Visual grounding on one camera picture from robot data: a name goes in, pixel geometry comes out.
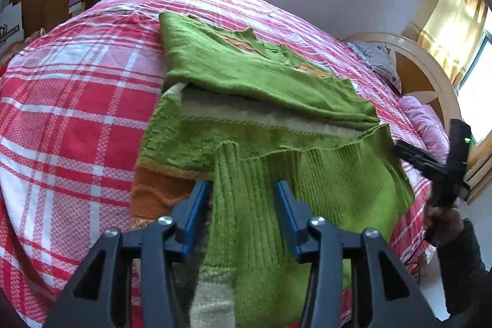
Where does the green striped knit sweater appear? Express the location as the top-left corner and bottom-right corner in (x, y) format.
(131, 12), (415, 327)

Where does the dark sleeved right forearm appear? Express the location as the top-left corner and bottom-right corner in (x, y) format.
(437, 218), (491, 324)

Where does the right hand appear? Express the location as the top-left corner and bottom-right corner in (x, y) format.
(424, 204), (465, 247)

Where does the pink pillow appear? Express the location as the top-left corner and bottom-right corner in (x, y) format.
(399, 96), (450, 161)

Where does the cream wooden headboard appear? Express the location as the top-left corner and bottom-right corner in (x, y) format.
(344, 32), (462, 133)

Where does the grey patterned pillow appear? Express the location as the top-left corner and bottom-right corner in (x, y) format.
(346, 41), (402, 95)

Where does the yellow side window curtain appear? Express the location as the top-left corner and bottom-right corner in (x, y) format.
(402, 0), (488, 87)

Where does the red plaid bed blanket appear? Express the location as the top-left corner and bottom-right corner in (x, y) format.
(1, 0), (423, 327)

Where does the white paper shopping bag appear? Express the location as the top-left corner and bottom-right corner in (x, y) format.
(0, 2), (24, 53)

